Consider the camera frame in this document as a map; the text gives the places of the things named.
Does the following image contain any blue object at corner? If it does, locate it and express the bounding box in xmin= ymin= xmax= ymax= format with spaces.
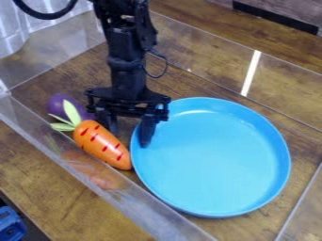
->
xmin=0 ymin=206 xmax=27 ymax=241

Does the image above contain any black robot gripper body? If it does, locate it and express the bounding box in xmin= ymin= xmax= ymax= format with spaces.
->
xmin=84 ymin=57 xmax=171 ymax=122

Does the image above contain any clear acrylic enclosure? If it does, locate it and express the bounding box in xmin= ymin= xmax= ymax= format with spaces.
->
xmin=0 ymin=0 xmax=322 ymax=241

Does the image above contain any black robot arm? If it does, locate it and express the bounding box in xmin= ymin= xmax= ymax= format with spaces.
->
xmin=85 ymin=0 xmax=171 ymax=147

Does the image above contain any white patterned curtain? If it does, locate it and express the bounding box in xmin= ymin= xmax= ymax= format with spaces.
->
xmin=0 ymin=0 xmax=97 ymax=58

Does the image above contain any orange toy carrot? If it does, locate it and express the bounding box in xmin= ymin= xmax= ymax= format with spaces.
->
xmin=51 ymin=100 xmax=132 ymax=170

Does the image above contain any blue plastic plate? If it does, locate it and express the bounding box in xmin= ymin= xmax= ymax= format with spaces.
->
xmin=130 ymin=97 xmax=291 ymax=217

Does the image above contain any purple toy eggplant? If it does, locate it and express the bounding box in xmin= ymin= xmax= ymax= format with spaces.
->
xmin=47 ymin=93 xmax=96 ymax=121

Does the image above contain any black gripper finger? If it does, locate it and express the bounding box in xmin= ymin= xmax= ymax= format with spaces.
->
xmin=96 ymin=108 xmax=118 ymax=136
xmin=139 ymin=116 xmax=156 ymax=148

